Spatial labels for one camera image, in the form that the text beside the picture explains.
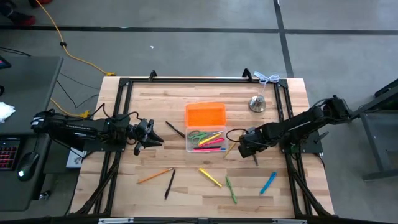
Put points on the grey desk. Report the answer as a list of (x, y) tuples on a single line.
[(28, 87)]

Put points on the orange pencil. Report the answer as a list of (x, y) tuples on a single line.
[(155, 176)]

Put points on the white box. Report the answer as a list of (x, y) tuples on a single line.
[(74, 158)]

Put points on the silver bracket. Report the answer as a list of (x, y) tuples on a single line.
[(115, 221), (289, 221)]

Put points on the dark metal cart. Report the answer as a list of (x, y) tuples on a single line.
[(377, 144)]

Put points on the green pen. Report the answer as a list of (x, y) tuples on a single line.
[(231, 189)]

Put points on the black aluminium rig frame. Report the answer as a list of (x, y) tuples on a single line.
[(202, 80)]

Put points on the black computer mouse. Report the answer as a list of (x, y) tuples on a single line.
[(28, 166)]

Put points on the black pen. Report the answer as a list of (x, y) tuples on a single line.
[(175, 129), (170, 184), (205, 147)]

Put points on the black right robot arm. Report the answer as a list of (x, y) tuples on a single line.
[(289, 126)]

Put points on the blue pen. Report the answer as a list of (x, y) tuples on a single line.
[(268, 182)]

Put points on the clear box with orange lid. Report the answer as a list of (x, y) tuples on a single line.
[(205, 113)]

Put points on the desk caster wheel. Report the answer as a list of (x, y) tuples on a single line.
[(45, 195)]

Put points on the white tissue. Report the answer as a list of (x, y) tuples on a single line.
[(6, 112)]

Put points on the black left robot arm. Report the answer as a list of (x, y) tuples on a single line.
[(77, 127)]

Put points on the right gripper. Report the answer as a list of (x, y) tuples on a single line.
[(252, 141)]

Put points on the wooden pencil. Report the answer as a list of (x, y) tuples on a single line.
[(229, 152)]

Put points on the pink highlighter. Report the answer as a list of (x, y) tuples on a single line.
[(213, 142)]

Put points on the grey pen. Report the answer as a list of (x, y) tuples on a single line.
[(255, 161)]

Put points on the yellow highlighter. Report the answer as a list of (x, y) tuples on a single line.
[(210, 139), (210, 177)]

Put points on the backlit keyboard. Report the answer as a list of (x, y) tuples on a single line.
[(7, 154)]

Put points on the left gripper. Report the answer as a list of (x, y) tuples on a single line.
[(138, 133)]

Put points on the pink pencil with blue tip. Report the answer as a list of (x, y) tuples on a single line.
[(214, 150)]

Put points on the green scissors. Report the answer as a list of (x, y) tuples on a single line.
[(206, 134)]

